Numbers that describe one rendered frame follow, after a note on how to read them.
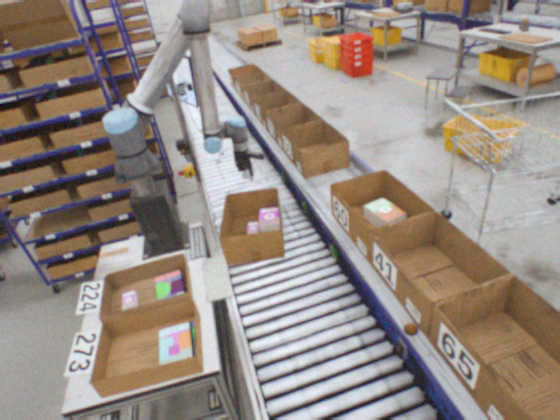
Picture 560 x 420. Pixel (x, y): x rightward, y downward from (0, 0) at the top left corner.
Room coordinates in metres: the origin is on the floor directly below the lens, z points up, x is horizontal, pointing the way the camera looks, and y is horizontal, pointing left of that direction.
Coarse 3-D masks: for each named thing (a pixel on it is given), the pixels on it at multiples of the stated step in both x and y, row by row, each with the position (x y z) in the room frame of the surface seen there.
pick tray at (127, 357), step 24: (144, 312) 1.08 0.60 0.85; (168, 312) 1.09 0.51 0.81; (192, 312) 1.10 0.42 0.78; (120, 336) 1.05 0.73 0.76; (144, 336) 1.03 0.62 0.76; (96, 360) 0.89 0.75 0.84; (120, 360) 0.93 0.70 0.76; (144, 360) 0.91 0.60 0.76; (192, 360) 0.83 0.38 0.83; (96, 384) 0.79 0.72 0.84; (120, 384) 0.79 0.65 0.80; (144, 384) 0.80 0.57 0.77
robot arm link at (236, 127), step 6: (228, 120) 1.84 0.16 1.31; (234, 120) 1.83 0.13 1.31; (240, 120) 1.83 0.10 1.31; (228, 126) 1.82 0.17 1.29; (234, 126) 1.81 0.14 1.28; (240, 126) 1.81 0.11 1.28; (228, 132) 1.81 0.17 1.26; (234, 132) 1.81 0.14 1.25; (240, 132) 1.81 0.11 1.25; (246, 132) 1.84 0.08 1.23; (234, 138) 1.82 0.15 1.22; (240, 138) 1.81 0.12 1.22; (246, 138) 1.83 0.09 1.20
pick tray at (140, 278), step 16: (176, 256) 1.42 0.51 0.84; (128, 272) 1.38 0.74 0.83; (144, 272) 1.39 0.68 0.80; (160, 272) 1.40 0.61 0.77; (112, 288) 1.35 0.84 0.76; (128, 288) 1.34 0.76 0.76; (144, 288) 1.32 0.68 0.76; (112, 304) 1.25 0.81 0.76; (144, 304) 1.21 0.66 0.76; (160, 304) 1.13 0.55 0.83
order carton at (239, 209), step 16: (256, 192) 1.78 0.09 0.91; (272, 192) 1.77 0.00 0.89; (224, 208) 1.66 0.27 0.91; (240, 208) 1.78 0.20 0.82; (256, 208) 1.78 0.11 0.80; (224, 224) 1.57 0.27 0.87; (240, 224) 1.71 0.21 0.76; (224, 240) 1.40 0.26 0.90; (240, 240) 1.39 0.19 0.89; (256, 240) 1.39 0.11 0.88; (272, 240) 1.38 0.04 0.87; (240, 256) 1.39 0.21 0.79; (256, 256) 1.39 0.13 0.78; (272, 256) 1.38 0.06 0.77
